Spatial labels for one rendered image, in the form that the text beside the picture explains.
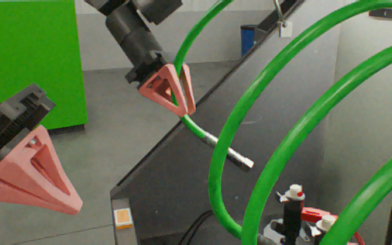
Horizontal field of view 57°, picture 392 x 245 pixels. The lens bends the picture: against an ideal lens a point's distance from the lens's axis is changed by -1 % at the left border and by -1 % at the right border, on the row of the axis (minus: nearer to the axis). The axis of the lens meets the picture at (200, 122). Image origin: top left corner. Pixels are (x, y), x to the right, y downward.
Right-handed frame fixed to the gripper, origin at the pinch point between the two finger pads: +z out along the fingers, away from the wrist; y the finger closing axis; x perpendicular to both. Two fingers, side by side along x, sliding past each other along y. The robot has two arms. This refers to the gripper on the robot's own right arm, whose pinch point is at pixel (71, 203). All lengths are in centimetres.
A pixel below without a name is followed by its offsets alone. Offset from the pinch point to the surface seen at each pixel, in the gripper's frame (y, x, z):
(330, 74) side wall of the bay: 31, 55, 32
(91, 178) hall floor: -128, 225, 44
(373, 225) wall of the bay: 15, 36, 57
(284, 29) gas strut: 30, 51, 15
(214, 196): 7.1, 5.9, 11.5
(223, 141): 12.0, 6.2, 7.5
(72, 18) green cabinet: -71, 328, -59
